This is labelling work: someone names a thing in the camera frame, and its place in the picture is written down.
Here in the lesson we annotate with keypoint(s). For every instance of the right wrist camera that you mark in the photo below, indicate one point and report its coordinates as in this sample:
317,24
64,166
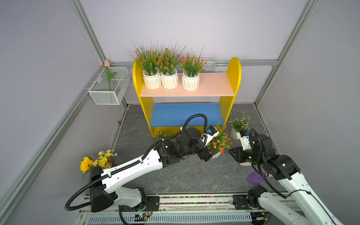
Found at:
244,139

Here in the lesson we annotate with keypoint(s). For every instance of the pink flower pot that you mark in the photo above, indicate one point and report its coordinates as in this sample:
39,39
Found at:
240,126
161,134

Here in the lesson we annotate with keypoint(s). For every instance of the sunflower bouquet in basket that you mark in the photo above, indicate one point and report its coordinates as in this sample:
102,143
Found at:
105,160

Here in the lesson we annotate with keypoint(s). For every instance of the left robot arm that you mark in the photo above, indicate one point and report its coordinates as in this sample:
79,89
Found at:
109,190

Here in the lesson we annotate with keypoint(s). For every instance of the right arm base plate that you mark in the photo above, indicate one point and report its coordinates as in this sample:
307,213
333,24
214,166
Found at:
243,202

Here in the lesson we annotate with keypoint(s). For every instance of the yellow rack with coloured shelves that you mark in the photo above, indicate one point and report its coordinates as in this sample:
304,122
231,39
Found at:
172,116

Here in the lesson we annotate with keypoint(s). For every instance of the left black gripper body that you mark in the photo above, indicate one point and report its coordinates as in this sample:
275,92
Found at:
203,153

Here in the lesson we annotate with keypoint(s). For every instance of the white wire wall basket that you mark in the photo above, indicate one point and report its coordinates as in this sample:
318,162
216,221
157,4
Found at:
99,90

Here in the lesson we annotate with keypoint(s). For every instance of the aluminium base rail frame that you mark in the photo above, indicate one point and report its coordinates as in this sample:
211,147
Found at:
187,209

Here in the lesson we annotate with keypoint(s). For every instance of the purple trowel pink handle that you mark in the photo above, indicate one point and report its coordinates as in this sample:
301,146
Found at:
255,178

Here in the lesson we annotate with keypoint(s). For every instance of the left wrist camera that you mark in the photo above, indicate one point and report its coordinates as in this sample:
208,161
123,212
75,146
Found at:
209,135

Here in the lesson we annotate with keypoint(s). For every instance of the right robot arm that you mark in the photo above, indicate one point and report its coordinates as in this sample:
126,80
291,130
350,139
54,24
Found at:
258,150

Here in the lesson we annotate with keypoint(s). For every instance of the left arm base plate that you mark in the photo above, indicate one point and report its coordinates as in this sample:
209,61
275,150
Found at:
151,204

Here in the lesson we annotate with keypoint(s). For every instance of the orange flower pot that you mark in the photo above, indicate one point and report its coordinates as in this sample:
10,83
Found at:
219,143
192,66
148,59
168,60

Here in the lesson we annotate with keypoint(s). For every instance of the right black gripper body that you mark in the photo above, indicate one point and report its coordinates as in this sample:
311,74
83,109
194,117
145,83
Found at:
247,156

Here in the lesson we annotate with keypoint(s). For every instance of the white wire rail basket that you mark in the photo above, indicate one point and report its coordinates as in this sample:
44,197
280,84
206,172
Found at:
210,66

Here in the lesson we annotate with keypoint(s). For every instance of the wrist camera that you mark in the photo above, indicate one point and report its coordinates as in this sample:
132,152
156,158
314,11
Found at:
209,135
244,139

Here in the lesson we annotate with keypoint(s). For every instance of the pink artificial tulip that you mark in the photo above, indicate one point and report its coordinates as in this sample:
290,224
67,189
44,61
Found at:
108,73

